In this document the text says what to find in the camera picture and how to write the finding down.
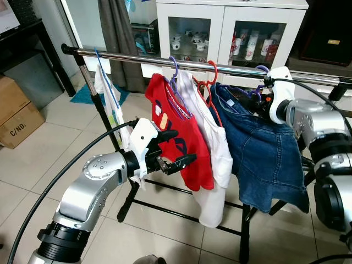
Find purple plastic hanger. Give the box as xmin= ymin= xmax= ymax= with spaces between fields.
xmin=217 ymin=64 xmax=272 ymax=105
xmin=167 ymin=55 xmax=193 ymax=119

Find red plastic hanger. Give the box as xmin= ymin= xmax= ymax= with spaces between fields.
xmin=194 ymin=60 xmax=225 ymax=128

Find thin blue hanger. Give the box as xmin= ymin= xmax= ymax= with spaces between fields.
xmin=93 ymin=48 xmax=123 ymax=124

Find red printed t-shirt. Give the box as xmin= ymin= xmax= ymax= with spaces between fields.
xmin=145 ymin=73 xmax=215 ymax=192

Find blue denim shorts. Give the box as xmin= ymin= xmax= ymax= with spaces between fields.
xmin=211 ymin=82 xmax=310 ymax=214

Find white bottle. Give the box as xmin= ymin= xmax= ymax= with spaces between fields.
xmin=261 ymin=37 xmax=273 ymax=58
xmin=245 ymin=34 xmax=259 ymax=61

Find white shirt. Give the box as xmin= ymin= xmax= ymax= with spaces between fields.
xmin=176 ymin=70 xmax=234 ymax=229

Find chrome and black clothes rack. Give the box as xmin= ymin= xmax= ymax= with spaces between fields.
xmin=60 ymin=43 xmax=352 ymax=264

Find white glass door cabinet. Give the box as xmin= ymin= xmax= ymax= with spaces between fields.
xmin=156 ymin=0 xmax=310 ymax=75

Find small white cloth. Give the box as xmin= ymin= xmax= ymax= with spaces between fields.
xmin=95 ymin=59 xmax=133 ymax=150

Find teal floor mat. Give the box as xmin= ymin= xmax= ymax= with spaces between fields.
xmin=70 ymin=82 xmax=130 ymax=106

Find dark speaker with gold label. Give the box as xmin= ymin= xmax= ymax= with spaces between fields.
xmin=300 ymin=0 xmax=352 ymax=67

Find grey robot foot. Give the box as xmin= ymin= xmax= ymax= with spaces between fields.
xmin=134 ymin=255 xmax=167 ymax=264

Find grey brown curtain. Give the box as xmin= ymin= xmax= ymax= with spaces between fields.
xmin=98 ymin=0 xmax=146 ymax=93

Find printed cardboard box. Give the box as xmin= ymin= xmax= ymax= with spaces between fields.
xmin=0 ymin=101 xmax=46 ymax=150

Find plain cardboard box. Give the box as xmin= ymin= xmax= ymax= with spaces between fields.
xmin=0 ymin=74 xmax=31 ymax=124

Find black desk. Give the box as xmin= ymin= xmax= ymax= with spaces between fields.
xmin=0 ymin=19 xmax=78 ymax=97

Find white box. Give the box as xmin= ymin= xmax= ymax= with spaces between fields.
xmin=0 ymin=0 xmax=21 ymax=35

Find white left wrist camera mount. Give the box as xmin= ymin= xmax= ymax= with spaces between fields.
xmin=129 ymin=117 xmax=163 ymax=190

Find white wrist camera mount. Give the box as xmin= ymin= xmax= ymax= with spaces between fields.
xmin=266 ymin=67 xmax=295 ymax=126
xmin=129 ymin=117 xmax=163 ymax=190

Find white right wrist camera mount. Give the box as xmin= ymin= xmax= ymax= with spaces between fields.
xmin=266 ymin=67 xmax=295 ymax=126

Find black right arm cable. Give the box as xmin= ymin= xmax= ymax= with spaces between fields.
xmin=263 ymin=78 xmax=352 ymax=120

